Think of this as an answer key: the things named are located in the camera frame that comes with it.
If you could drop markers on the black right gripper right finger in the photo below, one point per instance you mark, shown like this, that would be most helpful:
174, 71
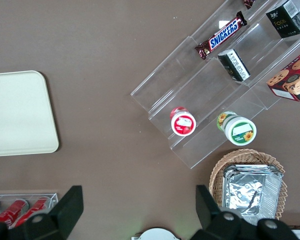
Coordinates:
210, 212

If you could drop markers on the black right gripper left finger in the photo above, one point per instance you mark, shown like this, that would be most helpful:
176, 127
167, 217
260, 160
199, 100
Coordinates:
65, 212

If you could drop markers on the light wicker basket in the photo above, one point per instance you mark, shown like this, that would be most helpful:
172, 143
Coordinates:
217, 172

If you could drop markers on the cream plastic tray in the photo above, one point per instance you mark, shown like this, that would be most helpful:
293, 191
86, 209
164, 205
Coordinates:
20, 112

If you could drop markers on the clear bin with red cans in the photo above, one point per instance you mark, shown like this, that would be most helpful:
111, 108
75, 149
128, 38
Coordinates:
53, 197

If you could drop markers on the green sunflower lidded cup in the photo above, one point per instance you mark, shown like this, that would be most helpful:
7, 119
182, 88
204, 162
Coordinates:
240, 130

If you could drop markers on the red lidded yogurt cup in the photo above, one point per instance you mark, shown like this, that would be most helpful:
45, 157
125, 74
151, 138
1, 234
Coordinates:
183, 123

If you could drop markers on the clear acrylic tiered shelf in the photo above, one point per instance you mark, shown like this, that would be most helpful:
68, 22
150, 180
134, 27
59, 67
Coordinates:
190, 82

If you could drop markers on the black box white label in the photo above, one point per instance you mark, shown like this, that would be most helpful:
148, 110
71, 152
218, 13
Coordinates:
233, 65

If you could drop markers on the red chocolate chip cookie box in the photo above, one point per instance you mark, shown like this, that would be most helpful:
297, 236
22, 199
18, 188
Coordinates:
293, 77

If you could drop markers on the Snickers chocolate bar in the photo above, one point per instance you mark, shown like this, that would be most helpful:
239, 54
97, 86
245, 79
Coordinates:
248, 3
222, 35

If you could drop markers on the black box gold lettering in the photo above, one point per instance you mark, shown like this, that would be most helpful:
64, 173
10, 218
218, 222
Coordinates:
285, 20

